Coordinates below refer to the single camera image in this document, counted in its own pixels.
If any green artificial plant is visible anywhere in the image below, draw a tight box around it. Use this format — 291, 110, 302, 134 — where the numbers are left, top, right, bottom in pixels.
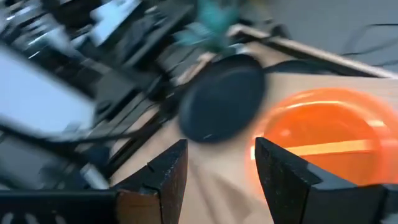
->
174, 0, 246, 54

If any orange translucent plate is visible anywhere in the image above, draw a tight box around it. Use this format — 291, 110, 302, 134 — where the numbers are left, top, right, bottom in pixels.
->
245, 88, 398, 194

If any wooden shelf with black legs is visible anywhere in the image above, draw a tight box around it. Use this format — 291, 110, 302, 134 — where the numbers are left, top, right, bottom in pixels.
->
108, 72, 398, 224

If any black round plate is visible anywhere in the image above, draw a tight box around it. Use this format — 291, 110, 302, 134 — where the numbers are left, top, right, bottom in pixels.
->
264, 60, 331, 76
177, 54, 267, 144

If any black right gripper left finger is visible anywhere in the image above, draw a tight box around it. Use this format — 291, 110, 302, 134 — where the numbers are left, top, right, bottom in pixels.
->
113, 139, 189, 224

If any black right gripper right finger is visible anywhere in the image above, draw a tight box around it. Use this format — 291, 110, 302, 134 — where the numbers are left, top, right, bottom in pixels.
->
254, 136, 388, 224

